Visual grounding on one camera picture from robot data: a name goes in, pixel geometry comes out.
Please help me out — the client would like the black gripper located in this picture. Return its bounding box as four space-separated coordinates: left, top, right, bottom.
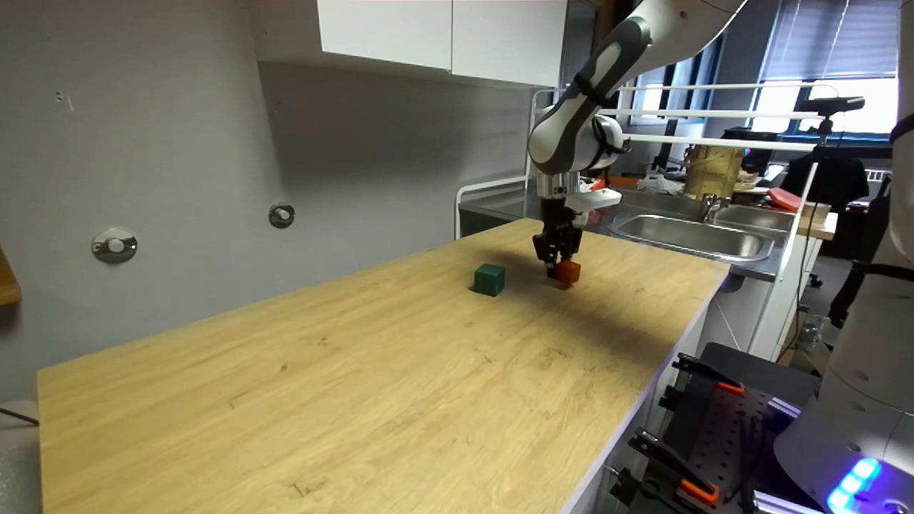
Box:
531 200 583 264

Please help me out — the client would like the orange cube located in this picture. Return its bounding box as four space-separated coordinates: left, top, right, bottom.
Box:
547 259 579 287

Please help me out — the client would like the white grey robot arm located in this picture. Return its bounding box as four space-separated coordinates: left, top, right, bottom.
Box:
529 0 747 273

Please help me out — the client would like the green cube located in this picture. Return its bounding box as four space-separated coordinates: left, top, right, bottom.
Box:
474 261 506 297

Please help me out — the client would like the beige container at sink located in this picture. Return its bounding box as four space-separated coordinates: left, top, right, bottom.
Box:
686 146 741 196

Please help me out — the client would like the black orange clamp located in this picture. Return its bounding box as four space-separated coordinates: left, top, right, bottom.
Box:
673 350 746 396
611 427 723 514

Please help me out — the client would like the steel sink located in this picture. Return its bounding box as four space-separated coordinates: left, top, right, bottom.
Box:
614 214 774 264

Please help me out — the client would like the black orange clamp front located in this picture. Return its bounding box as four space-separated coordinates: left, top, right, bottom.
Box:
611 427 723 514

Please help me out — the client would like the white wall cabinet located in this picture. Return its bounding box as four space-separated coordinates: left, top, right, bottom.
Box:
252 0 571 90

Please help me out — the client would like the round wall fixture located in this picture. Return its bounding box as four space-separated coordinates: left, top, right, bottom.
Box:
269 203 296 229

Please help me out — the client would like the black camera on stand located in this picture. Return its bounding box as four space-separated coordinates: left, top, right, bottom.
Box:
794 96 864 139

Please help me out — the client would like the round wall socket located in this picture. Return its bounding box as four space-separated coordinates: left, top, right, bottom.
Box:
90 229 139 264

